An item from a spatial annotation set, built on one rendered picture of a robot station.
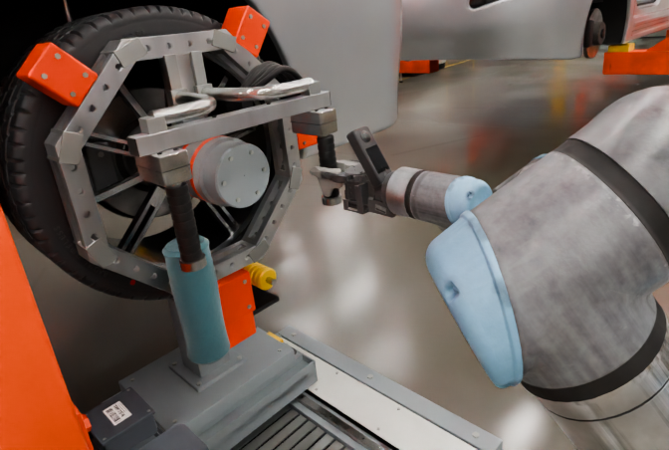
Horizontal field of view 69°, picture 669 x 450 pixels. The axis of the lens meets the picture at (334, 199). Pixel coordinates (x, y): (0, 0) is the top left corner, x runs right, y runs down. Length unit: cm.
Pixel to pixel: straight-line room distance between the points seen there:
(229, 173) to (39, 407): 51
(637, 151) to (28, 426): 59
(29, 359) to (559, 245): 49
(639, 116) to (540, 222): 10
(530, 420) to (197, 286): 104
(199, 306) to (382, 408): 70
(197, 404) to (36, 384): 84
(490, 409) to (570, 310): 129
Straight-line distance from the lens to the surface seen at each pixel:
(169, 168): 79
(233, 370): 147
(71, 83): 96
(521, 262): 33
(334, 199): 103
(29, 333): 58
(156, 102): 127
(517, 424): 160
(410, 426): 145
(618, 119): 38
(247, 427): 146
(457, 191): 81
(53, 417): 63
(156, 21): 112
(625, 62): 428
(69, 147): 96
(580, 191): 34
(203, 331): 104
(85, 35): 106
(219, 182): 93
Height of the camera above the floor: 112
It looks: 20 degrees down
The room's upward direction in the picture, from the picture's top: 6 degrees counter-clockwise
